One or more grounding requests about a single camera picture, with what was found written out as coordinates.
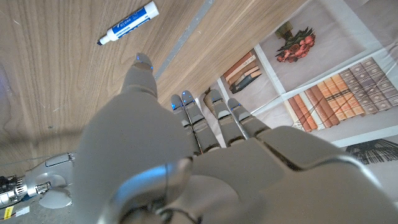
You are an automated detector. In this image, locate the printed bookshelf backdrop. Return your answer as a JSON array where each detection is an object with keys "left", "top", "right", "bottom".
[{"left": 198, "top": 0, "right": 398, "bottom": 206}]

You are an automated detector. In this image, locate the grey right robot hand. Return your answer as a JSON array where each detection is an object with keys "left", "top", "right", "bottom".
[{"left": 0, "top": 152, "right": 75, "bottom": 209}]

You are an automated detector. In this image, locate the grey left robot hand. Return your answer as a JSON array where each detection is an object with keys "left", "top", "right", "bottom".
[{"left": 73, "top": 52, "right": 398, "bottom": 224}]

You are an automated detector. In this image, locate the grey tape outline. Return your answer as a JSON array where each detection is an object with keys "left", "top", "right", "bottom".
[{"left": 154, "top": 0, "right": 216, "bottom": 81}]

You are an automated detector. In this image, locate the white blue marker pen body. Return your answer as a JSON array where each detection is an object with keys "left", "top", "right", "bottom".
[{"left": 96, "top": 1, "right": 160, "bottom": 47}]

